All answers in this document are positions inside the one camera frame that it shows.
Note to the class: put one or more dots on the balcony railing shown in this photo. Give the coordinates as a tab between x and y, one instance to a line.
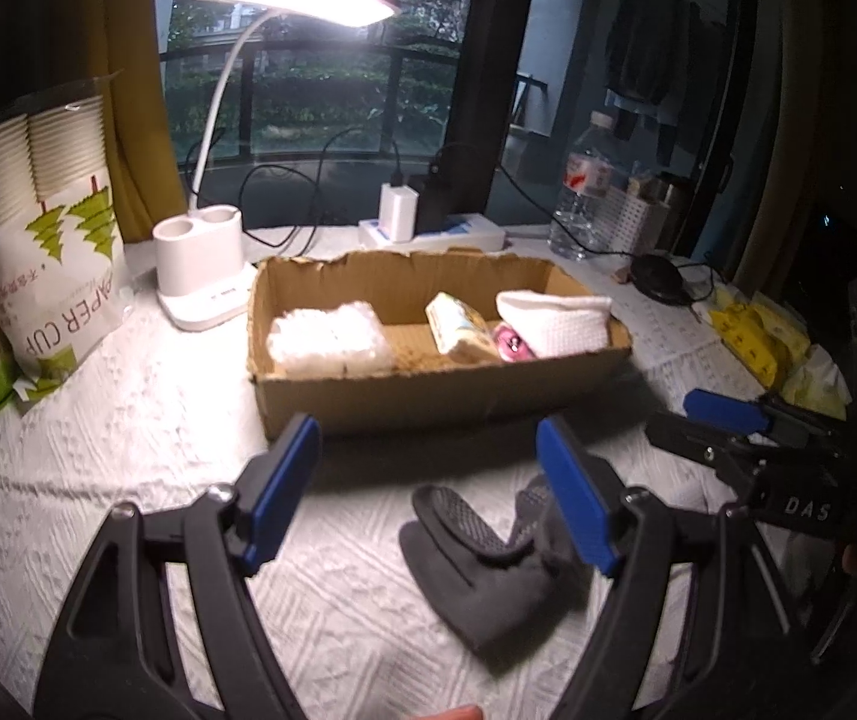
323	90

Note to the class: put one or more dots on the bright yellow packet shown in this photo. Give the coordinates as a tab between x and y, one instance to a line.
747	341

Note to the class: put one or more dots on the white fluffy cloth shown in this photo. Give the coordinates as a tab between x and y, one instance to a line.
327	341

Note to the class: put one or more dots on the black round object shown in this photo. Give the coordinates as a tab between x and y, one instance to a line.
659	279

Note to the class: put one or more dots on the white desk lamp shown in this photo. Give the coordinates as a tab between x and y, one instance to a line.
203	274

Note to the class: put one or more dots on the clear water bottle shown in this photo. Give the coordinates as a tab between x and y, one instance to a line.
582	187

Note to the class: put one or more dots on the dark hanging garment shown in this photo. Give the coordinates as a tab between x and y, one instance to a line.
710	90

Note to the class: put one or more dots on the white knit towel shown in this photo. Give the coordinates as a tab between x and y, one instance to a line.
560	324

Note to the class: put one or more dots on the dark hanging sweater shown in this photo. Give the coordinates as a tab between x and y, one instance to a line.
646	45

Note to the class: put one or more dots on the person's left hand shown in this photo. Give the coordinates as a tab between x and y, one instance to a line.
458	712

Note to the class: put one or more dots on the white power strip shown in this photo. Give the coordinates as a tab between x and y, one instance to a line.
466	232

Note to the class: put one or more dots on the white perforated basket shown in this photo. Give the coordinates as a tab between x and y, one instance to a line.
635	217

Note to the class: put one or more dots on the dark window frame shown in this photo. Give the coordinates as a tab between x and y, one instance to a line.
488	75

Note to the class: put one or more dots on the balcony folding rack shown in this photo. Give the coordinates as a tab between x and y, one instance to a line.
530	101

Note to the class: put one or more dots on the white charger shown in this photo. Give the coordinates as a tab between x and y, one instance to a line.
398	214

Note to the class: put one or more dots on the white embossed tablecloth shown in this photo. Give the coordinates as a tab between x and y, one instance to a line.
353	615

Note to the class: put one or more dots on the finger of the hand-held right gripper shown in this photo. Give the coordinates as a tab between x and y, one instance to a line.
728	409
691	444

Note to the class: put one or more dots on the small pink item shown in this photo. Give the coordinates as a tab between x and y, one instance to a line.
511	343

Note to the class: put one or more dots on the cardboard box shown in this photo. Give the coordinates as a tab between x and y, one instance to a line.
436	399

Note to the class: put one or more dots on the white paper cup pack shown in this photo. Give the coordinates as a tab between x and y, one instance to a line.
61	300

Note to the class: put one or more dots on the dark thermos flask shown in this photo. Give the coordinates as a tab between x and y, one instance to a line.
680	199

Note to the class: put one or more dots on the tissue packet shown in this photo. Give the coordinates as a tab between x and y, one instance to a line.
462	330

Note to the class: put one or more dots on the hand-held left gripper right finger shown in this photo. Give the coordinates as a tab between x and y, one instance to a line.
577	499

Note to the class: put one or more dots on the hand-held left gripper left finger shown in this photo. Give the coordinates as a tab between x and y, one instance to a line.
286	491

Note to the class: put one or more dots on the black charger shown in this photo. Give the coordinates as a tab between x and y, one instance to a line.
432	202

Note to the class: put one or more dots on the yellow curtain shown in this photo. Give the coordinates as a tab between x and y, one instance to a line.
132	90
770	127

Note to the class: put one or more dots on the person's right hand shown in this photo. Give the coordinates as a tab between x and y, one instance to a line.
856	556

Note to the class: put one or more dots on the pale yellow packet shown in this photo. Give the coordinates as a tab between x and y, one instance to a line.
788	322
818	386

